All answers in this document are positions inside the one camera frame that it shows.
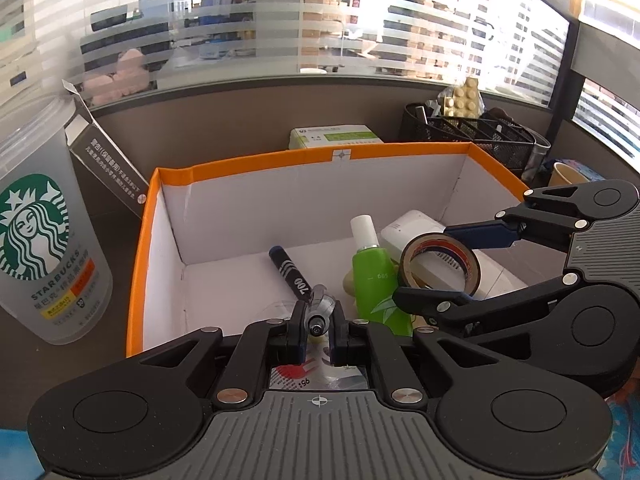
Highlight yellow building block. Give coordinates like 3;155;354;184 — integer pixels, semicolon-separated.
440;77;483;118

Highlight orange cardboard box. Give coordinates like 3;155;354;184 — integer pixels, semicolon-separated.
125;141;568;358

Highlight beige paper cup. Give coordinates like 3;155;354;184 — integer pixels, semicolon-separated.
551;161;601;187

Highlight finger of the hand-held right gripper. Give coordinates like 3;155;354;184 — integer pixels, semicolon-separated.
392;271;583;343
444;183;598;252

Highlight pink plush toy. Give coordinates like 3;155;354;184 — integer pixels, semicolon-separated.
82;49;151;107

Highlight green and white box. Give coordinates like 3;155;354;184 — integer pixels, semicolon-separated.
289;125;385;151

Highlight white device with green label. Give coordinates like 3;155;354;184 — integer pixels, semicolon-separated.
380;210;531;301

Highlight black and white carton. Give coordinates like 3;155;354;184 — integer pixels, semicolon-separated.
61;80;151;220

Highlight cream cosmetic tube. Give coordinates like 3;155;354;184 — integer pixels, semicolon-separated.
342;270;361;306

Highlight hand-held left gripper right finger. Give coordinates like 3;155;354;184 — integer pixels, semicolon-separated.
327;302;505;407

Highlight blue paper bag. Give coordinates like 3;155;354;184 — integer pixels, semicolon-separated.
0;429;43;480

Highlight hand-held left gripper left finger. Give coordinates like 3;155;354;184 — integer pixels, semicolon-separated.
140;301;308;407

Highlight black marker pen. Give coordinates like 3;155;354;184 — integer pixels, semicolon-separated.
268;245;337;338

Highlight green tube white cap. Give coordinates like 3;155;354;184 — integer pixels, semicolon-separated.
350;215;415;338

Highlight grey roller blind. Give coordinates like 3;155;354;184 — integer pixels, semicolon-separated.
570;0;640;88

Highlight black mesh desk organizer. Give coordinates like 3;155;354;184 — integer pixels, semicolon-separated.
398;102;551;183

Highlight translucent plastic cup green logo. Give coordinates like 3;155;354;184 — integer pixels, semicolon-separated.
0;94;115;346

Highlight printed mouse mat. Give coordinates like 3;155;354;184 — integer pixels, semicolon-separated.
270;357;640;480

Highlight blue packet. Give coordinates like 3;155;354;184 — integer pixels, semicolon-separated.
575;164;608;184

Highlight brown packing tape roll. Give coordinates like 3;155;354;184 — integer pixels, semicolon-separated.
399;233;483;302

